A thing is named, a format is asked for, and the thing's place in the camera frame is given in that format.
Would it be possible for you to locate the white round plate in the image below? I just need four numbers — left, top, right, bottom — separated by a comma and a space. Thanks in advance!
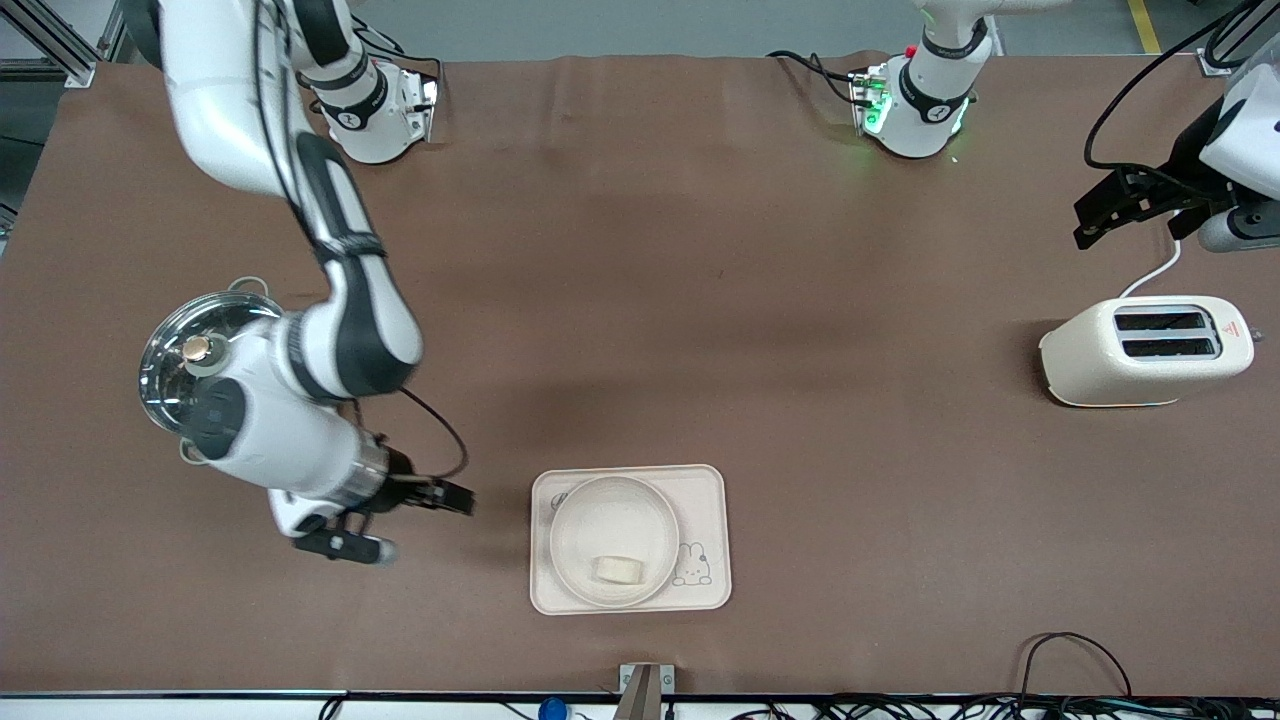
549, 475, 682, 609

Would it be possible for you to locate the cream rabbit print tray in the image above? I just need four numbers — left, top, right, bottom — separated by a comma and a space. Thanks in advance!
529, 464, 733, 616

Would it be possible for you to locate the cream two-slot toaster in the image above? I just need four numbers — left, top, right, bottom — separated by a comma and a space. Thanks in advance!
1038, 295, 1257, 409

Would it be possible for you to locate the steel cooking pot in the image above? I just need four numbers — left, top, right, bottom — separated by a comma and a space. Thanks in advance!
137, 277, 293, 468

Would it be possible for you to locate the glass pot lid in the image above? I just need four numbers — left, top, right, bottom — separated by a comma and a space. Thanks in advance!
138, 291, 287, 437

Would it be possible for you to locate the white toaster power cable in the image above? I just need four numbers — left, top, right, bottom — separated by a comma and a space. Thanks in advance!
1117, 215, 1184, 301

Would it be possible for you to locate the black cable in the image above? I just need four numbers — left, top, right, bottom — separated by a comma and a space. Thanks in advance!
1018, 631, 1134, 701
318, 693, 1280, 720
255, 0, 471, 483
348, 18, 443, 83
767, 49, 873, 107
1203, 0, 1280, 73
1084, 0, 1263, 179

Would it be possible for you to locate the aluminium extrusion post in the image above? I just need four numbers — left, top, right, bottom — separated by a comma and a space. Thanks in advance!
618, 662, 677, 720

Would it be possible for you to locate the aluminium frame profile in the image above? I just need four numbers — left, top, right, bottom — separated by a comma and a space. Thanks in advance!
0, 0, 127, 89

